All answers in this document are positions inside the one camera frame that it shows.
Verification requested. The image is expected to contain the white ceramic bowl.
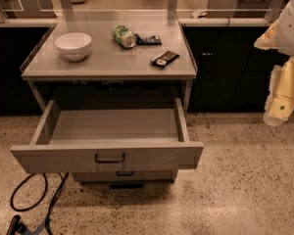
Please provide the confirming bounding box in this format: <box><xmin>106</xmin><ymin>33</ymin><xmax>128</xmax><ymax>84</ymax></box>
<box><xmin>55</xmin><ymin>32</ymin><xmax>92</xmax><ymax>62</ymax></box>

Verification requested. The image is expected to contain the clear acrylic barrier panel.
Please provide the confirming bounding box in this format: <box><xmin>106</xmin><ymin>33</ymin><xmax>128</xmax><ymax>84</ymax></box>
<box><xmin>0</xmin><ymin>0</ymin><xmax>294</xmax><ymax>24</ymax></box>

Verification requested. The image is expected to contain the blue snack bar wrapper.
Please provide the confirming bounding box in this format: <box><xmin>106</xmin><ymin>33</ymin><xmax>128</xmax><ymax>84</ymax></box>
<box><xmin>136</xmin><ymin>34</ymin><xmax>162</xmax><ymax>46</ymax></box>

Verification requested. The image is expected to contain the black plug device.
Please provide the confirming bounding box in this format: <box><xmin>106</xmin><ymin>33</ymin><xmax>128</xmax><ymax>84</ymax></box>
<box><xmin>6</xmin><ymin>214</ymin><xmax>26</xmax><ymax>235</ymax></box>

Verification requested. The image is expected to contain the black rxbar chocolate bar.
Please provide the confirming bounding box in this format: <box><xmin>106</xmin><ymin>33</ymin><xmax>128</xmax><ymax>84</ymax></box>
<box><xmin>151</xmin><ymin>51</ymin><xmax>179</xmax><ymax>69</ymax></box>

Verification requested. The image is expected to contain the black lower drawer handle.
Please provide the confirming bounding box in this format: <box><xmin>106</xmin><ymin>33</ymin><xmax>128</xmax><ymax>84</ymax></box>
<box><xmin>116</xmin><ymin>171</ymin><xmax>134</xmax><ymax>176</ymax></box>

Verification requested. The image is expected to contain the grey lower drawer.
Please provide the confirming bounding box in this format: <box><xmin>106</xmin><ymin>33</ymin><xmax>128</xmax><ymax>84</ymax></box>
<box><xmin>72</xmin><ymin>170</ymin><xmax>177</xmax><ymax>183</ymax></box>

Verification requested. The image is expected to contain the grey cabinet counter unit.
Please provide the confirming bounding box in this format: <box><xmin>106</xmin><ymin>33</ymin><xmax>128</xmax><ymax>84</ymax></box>
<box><xmin>23</xmin><ymin>11</ymin><xmax>197</xmax><ymax>116</ymax></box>

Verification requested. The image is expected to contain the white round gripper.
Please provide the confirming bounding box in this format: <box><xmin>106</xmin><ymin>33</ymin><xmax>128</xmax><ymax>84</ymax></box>
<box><xmin>254</xmin><ymin>0</ymin><xmax>294</xmax><ymax>126</ymax></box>

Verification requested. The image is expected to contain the black drawer handle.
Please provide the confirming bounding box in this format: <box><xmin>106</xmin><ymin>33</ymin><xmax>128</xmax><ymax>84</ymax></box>
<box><xmin>94</xmin><ymin>153</ymin><xmax>125</xmax><ymax>165</ymax></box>
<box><xmin>116</xmin><ymin>171</ymin><xmax>134</xmax><ymax>176</ymax></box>

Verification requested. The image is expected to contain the black looped floor cable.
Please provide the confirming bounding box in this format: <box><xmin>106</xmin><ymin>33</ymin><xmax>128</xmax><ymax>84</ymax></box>
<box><xmin>9</xmin><ymin>172</ymin><xmax>49</xmax><ymax>212</ymax></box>

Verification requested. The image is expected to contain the grey open top drawer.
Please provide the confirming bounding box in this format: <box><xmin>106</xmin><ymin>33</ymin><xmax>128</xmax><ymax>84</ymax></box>
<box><xmin>11</xmin><ymin>100</ymin><xmax>203</xmax><ymax>173</ymax></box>

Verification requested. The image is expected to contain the green crushed soda can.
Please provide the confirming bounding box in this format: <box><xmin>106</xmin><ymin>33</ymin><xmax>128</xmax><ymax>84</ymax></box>
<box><xmin>112</xmin><ymin>24</ymin><xmax>136</xmax><ymax>49</ymax></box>

